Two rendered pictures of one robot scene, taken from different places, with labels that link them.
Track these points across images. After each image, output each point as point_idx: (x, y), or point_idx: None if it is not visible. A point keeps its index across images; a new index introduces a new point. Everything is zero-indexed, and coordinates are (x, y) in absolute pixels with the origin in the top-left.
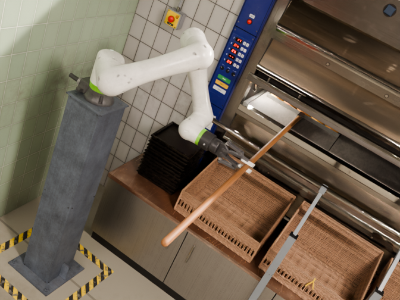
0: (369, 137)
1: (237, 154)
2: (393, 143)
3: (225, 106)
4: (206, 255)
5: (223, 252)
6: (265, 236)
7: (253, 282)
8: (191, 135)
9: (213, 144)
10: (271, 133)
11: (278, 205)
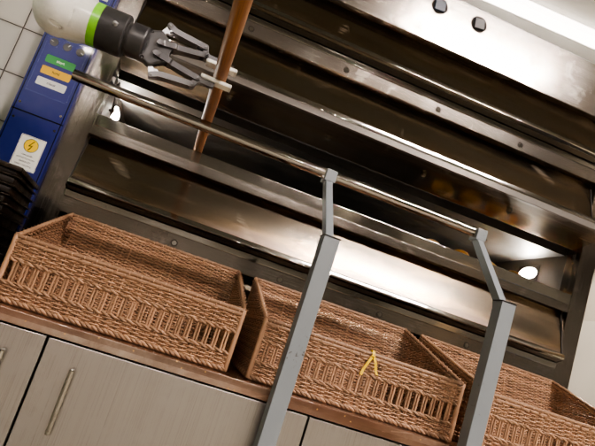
0: (328, 152)
1: (197, 50)
2: None
3: (66, 121)
4: (112, 386)
5: (162, 357)
6: (242, 302)
7: (251, 411)
8: (79, 5)
9: (138, 26)
10: (169, 160)
11: (212, 295)
